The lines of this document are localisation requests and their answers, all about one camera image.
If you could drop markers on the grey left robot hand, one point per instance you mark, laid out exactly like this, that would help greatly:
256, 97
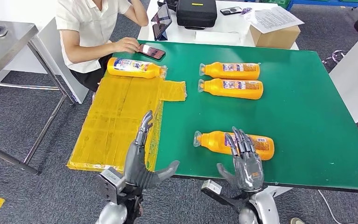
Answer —
135, 173

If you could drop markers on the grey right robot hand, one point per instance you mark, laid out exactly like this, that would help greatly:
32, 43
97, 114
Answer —
248, 173

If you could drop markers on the person's right hand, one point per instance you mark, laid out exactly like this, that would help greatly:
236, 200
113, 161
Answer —
126, 45

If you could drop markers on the orange detergent bottle clear cap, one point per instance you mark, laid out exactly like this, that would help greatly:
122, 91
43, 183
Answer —
211, 142
228, 92
129, 72
228, 74

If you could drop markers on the dark smartphone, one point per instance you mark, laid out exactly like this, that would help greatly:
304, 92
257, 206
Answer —
154, 52

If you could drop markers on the tablet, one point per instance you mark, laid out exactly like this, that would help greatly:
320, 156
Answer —
162, 18

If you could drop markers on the person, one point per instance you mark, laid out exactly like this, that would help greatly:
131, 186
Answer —
86, 28
297, 221

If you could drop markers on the yellow taped cardboard mat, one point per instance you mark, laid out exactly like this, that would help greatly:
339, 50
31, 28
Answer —
114, 117

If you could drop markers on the black carrying case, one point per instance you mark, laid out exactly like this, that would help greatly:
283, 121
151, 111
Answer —
197, 14

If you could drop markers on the small purple packet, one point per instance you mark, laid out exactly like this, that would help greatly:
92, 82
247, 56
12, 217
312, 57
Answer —
247, 10

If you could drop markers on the stainless steel table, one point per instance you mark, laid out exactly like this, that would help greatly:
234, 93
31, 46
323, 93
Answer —
0, 46

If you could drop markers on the small metal part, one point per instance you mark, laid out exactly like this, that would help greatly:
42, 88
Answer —
0, 31

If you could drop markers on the brown cardboard box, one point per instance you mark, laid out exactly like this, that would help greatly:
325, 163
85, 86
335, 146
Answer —
276, 39

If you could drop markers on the chrome chair base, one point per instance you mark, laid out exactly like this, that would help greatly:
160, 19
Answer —
335, 58

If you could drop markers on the white board table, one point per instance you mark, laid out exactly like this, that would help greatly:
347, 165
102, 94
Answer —
356, 77

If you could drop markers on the printed paper sheet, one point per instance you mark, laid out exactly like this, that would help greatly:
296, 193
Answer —
274, 18

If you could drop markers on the green plastic crate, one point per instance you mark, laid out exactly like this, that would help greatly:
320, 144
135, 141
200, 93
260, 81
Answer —
279, 2

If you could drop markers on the blue metal rack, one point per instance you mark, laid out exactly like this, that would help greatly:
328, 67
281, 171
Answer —
321, 2

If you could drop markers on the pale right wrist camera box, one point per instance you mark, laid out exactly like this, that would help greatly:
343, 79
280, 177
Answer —
211, 187

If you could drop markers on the black phone with round camera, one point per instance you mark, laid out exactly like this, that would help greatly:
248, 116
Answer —
231, 10

